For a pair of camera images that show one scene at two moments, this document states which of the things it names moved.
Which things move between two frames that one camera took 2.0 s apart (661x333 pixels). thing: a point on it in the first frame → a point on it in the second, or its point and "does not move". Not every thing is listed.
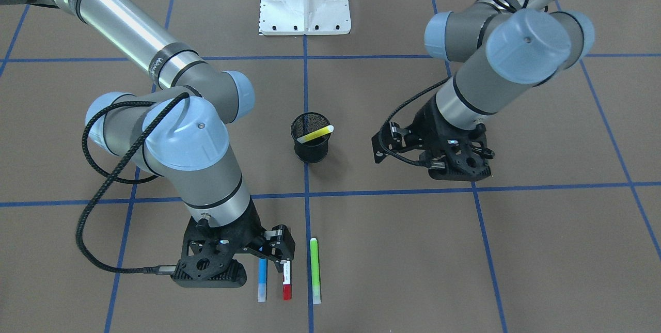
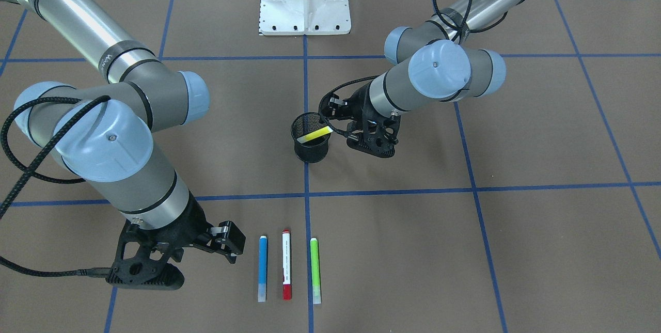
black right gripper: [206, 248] → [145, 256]
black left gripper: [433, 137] → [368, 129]
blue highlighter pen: [262, 287] does not move
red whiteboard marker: [287, 290] does not move
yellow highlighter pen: [324, 131] does not move
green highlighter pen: [315, 271] does not move
